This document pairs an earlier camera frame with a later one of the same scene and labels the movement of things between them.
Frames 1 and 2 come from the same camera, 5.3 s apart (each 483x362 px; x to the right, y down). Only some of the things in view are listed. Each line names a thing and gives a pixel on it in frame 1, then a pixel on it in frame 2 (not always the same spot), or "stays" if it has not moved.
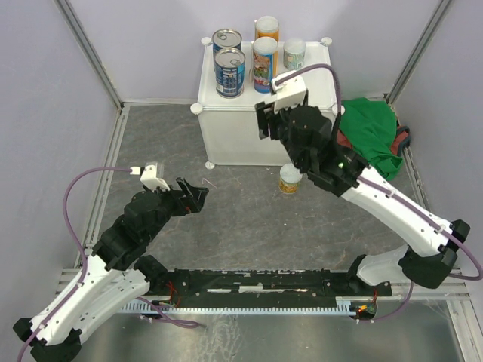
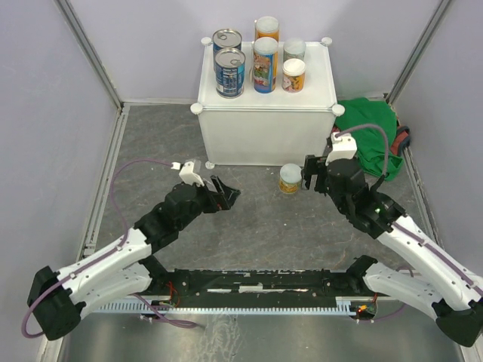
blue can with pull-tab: [226, 38] stays
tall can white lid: [263, 50] stays
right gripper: [263, 118] -> [314, 166]
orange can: [267, 26] stays
